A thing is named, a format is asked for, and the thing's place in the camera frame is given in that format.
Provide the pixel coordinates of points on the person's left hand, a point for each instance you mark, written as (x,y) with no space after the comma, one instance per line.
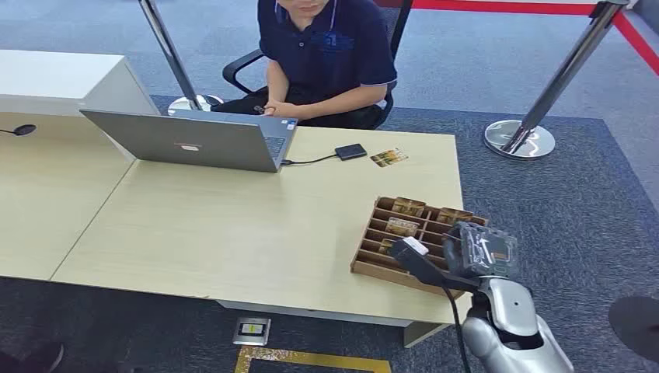
(278,109)

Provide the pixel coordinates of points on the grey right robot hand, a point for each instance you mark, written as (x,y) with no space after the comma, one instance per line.
(484,252)

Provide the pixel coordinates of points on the person's left forearm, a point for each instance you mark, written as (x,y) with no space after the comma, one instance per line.
(340,100)

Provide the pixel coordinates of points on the person's right forearm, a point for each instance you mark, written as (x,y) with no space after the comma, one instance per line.
(275,85)

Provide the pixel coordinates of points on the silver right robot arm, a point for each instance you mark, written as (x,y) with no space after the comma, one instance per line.
(509,329)

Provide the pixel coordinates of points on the brown patterned card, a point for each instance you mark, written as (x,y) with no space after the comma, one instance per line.
(409,207)
(453,215)
(386,246)
(402,227)
(389,157)

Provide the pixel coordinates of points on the person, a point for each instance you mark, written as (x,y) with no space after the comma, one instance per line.
(329,56)

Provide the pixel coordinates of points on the black flat card reader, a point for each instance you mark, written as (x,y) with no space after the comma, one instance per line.
(351,152)

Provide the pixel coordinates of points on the wooden slotted card holder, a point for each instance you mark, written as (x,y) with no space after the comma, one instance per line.
(381,267)

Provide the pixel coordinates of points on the black office chair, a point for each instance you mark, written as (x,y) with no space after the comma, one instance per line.
(242,64)

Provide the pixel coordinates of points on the grey laptop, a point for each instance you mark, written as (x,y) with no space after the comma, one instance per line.
(185,141)

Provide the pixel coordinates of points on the black round base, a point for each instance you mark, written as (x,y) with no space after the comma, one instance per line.
(638,327)

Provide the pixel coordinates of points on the silver floor socket box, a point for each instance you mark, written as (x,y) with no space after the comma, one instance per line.
(252,330)

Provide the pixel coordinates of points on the white cabinet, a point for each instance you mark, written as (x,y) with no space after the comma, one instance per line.
(56,77)

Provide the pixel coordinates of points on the red barrier belt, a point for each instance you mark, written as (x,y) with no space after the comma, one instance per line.
(494,6)
(638,43)

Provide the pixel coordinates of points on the black shoe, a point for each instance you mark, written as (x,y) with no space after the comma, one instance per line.
(36,359)

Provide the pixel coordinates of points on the black wrist camera white top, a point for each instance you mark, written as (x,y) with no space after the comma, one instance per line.
(412,252)

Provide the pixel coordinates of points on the chrome stanchion post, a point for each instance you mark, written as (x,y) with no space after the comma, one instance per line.
(556,82)
(172,56)

